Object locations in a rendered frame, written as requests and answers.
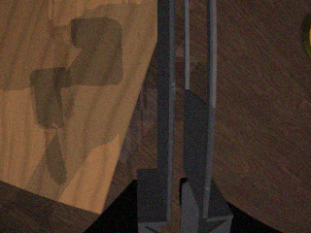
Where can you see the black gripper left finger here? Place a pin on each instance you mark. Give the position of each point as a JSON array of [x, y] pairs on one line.
[[121, 216]]

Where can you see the wooden board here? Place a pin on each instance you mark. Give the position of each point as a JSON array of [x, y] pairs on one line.
[[70, 75]]

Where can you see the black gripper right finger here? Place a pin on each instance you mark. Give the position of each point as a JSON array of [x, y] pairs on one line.
[[242, 222]]

